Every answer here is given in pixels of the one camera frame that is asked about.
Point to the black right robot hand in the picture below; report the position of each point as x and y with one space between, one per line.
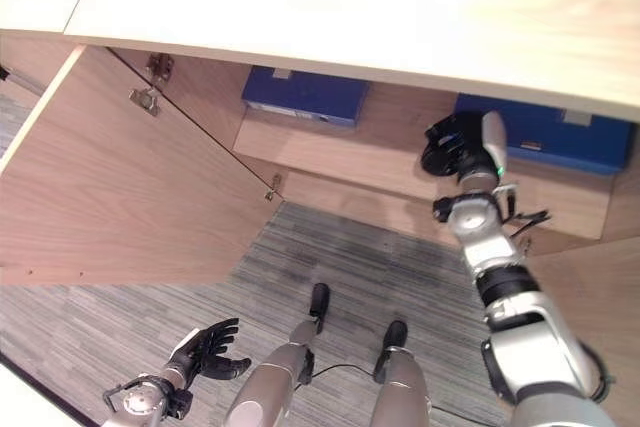
457 144

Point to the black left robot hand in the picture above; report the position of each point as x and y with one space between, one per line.
210 349

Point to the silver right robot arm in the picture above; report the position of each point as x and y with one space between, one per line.
520 327

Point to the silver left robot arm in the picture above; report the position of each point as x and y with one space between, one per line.
145 394

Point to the wooden office cabinet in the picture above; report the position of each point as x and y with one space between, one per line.
400 97

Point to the blue file folder box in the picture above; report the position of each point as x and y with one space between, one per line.
560 134
304 97

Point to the wooden cabinet door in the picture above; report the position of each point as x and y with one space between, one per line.
595 292
120 167

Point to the silver left robot leg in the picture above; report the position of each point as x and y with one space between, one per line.
280 372

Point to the silver robot leg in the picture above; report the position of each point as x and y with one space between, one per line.
280 372
400 382

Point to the metal door hinge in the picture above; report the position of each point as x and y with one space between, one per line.
145 98
272 188

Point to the silver right robot leg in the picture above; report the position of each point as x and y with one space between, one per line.
400 382

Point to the metal hinge mounting plate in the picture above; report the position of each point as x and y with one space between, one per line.
160 67

